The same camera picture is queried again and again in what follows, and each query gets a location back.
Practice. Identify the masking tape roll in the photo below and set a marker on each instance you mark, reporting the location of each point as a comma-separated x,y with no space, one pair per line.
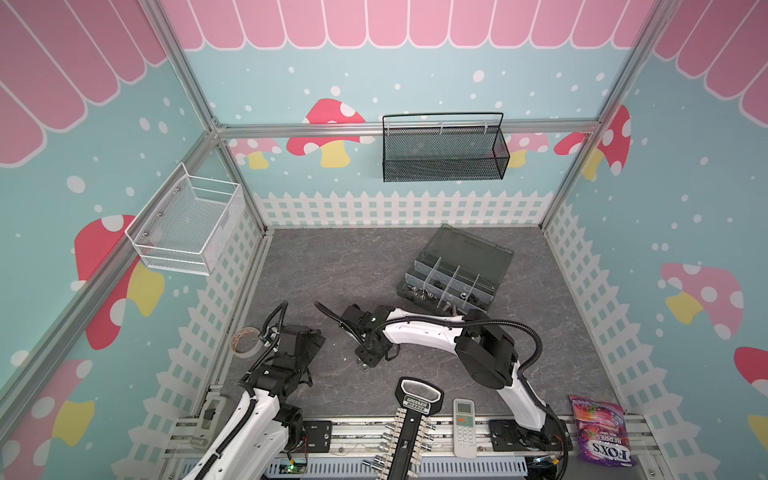
246,343

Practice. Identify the grey box on rail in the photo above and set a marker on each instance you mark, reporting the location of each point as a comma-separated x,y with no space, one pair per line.
216,411

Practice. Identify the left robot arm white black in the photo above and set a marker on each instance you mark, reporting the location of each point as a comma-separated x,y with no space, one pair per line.
263,424

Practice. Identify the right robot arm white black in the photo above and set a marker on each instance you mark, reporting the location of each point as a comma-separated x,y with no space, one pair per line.
495,353

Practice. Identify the white wire wall basket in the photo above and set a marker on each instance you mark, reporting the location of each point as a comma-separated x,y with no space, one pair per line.
187,224

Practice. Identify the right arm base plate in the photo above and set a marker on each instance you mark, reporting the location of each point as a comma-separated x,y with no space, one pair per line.
507,435

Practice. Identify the grey compartment organizer box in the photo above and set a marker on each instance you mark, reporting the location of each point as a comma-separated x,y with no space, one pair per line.
455,273

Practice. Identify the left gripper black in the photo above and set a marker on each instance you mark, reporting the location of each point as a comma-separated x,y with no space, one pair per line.
312,348

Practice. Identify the purple Fox's candy bag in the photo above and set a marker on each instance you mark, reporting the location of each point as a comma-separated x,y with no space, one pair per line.
601,432

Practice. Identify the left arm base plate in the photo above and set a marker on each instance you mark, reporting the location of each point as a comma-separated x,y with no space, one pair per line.
310,437

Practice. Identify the black tool with sockets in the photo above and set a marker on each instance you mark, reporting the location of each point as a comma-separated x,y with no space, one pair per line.
409,437

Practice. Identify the white remote control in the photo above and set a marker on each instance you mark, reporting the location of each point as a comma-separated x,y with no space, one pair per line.
464,433

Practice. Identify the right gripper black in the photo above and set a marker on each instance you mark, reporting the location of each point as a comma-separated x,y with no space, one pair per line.
369,346

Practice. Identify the black mesh wall basket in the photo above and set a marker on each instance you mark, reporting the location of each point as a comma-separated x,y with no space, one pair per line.
448,146

